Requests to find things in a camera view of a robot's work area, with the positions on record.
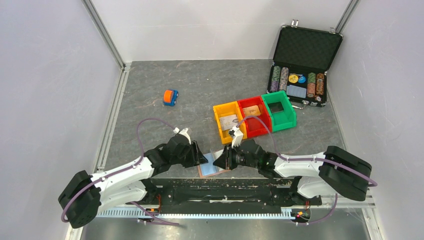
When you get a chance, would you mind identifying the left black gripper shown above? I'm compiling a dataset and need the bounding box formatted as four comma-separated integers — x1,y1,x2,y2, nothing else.
171,140,208,168

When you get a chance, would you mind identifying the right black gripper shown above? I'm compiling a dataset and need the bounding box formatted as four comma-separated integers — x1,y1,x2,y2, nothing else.
212,142,259,171

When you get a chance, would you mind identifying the tan leather card holder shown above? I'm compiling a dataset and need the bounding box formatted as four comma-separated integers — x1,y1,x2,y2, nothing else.
197,149,229,178

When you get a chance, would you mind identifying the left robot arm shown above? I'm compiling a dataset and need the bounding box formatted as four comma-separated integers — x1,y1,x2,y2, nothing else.
58,134,208,229

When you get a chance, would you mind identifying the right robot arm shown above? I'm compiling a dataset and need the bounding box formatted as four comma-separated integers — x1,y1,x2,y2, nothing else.
213,140,377,204

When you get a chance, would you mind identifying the card in yellow bin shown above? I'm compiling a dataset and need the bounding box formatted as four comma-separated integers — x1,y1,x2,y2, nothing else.
218,114,239,132

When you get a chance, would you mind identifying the card in red bin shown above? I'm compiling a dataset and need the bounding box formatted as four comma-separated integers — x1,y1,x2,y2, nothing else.
242,105,262,117

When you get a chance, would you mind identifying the card in green bin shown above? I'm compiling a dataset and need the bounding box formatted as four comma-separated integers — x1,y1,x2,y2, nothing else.
267,101,285,115

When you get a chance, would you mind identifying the light blue card deck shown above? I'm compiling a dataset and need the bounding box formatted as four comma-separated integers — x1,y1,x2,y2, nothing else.
286,85,307,99

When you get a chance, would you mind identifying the yellow plastic bin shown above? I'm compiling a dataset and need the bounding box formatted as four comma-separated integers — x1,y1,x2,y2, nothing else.
213,101,243,145

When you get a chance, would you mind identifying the red plastic bin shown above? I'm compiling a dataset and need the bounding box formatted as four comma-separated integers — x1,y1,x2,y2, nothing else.
237,95,272,138

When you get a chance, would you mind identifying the blue orange toy car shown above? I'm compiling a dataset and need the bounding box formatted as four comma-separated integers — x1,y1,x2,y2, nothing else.
163,89,179,107

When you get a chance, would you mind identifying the green plastic bin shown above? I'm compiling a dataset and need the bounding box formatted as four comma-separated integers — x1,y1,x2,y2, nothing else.
261,91,297,132

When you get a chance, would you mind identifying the yellow dealer chip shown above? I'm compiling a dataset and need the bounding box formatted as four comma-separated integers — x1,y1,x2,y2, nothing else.
288,74,299,84

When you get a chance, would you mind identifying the blue dealer chip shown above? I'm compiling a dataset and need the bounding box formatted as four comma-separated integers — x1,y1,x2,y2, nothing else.
298,75,307,84

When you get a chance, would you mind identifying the black poker chip case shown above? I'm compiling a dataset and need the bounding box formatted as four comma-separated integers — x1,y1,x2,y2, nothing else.
266,25,344,107

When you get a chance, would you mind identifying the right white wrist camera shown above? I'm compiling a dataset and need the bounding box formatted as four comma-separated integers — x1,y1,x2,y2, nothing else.
228,125,244,149

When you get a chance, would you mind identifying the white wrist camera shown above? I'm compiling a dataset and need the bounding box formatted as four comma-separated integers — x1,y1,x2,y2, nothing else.
173,127,192,144
228,125,244,149

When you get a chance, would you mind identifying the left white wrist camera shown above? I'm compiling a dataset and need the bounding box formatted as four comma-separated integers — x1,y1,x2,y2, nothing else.
173,127,192,144

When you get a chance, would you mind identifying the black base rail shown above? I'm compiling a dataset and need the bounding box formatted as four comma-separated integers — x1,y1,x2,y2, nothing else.
138,178,322,214

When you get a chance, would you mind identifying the white toothed cable duct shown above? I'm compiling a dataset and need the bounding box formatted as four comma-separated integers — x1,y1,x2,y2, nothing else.
97,206,309,221

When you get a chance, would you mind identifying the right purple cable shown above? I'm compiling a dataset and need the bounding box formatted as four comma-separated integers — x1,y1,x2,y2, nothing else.
235,115,379,226

